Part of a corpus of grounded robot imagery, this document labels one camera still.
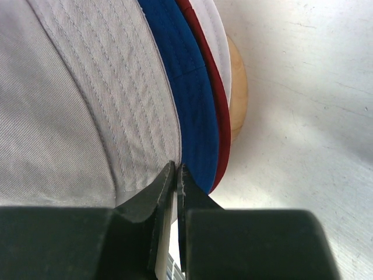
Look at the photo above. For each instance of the dark red bucket hat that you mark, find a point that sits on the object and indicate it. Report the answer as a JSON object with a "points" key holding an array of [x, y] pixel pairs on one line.
{"points": [[219, 95]]}

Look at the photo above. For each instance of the grey hat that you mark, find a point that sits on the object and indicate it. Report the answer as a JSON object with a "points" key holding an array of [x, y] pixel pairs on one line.
{"points": [[87, 112]]}

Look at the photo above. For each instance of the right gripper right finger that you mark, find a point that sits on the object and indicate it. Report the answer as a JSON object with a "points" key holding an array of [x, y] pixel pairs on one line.
{"points": [[218, 243]]}

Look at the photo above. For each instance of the blue hat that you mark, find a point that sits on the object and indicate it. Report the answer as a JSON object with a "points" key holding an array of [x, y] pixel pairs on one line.
{"points": [[190, 85]]}

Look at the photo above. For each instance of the white bucket hat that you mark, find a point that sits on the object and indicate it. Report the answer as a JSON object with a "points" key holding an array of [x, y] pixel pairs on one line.
{"points": [[213, 29]]}

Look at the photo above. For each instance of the wooden hat stand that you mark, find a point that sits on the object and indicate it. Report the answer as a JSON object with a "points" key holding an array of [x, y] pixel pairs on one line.
{"points": [[239, 91]]}

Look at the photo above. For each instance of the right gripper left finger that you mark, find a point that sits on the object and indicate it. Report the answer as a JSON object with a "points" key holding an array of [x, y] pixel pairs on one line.
{"points": [[127, 242]]}

